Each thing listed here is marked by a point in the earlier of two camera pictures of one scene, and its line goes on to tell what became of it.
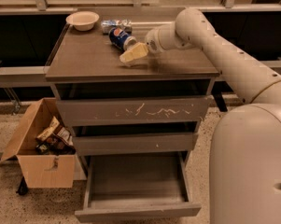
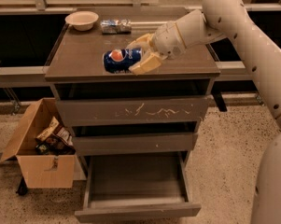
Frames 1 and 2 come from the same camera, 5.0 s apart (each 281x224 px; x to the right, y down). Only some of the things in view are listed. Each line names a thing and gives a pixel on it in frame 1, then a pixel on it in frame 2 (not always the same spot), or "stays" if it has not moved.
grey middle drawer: x=89 y=144 stays
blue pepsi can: x=120 y=38 → x=121 y=60
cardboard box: x=42 y=171 stays
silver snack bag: x=107 y=24 stays
